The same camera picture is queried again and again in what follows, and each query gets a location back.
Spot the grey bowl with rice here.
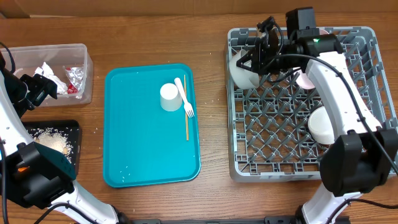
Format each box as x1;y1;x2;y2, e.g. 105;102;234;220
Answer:
229;50;259;90

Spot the white napkin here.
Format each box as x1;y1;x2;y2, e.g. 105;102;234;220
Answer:
35;62;68;95

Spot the white round plate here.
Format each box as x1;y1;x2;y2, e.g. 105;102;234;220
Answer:
289;27;329;90

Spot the red sauce packet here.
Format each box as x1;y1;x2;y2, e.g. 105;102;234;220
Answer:
67;83;78;94

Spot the aluminium foil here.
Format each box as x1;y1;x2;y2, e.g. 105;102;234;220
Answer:
65;67;84;91

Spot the orange carrot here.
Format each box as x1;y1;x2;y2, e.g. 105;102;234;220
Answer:
17;167;29;173

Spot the white bowl with peanuts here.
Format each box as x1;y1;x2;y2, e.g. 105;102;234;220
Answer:
308;106;335;144

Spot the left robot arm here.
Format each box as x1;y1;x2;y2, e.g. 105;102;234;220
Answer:
1;59;130;223

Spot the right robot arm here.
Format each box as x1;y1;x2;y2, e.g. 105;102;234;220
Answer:
229;7;397;223

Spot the food waste pile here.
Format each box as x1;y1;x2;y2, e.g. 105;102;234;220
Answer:
28;128;73;164

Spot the grey dishwasher rack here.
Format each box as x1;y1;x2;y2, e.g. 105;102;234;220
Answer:
226;26;397;182

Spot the clear plastic bin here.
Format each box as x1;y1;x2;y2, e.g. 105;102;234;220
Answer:
1;44;94;108

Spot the black plastic bin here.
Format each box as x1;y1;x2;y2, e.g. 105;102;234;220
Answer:
22;119;82;175

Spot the wooden chopstick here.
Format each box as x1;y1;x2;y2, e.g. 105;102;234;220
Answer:
183;75;189;141

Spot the white plastic fork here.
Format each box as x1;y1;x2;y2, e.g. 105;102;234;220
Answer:
174;77;195;118

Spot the white paper cup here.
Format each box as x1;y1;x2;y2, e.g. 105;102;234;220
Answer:
160;83;182;112

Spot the teal plastic tray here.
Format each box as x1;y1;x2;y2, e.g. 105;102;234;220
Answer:
103;63;201;188

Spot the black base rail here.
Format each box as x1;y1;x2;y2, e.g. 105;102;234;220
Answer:
130;216;300;224

